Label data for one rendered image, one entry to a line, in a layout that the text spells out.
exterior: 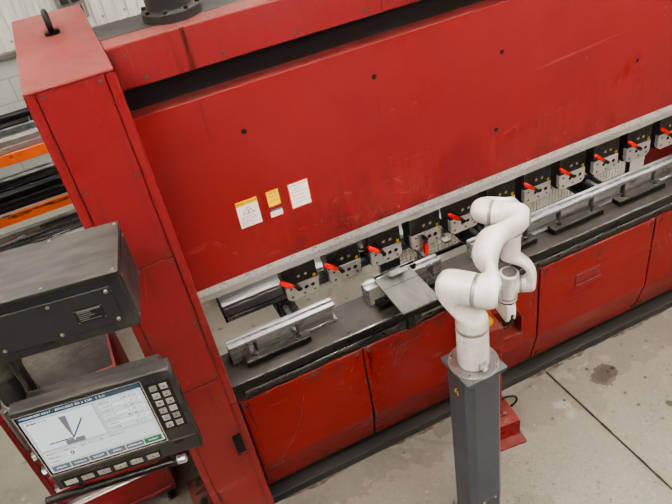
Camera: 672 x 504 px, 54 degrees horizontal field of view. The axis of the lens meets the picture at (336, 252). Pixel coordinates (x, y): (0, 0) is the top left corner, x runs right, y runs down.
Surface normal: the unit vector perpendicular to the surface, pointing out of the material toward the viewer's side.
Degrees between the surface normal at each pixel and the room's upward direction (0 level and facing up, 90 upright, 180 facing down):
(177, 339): 90
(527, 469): 0
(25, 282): 0
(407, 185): 90
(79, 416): 90
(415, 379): 90
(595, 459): 0
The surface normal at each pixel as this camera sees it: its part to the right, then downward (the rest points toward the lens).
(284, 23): 0.41, 0.50
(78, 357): -0.15, -0.79
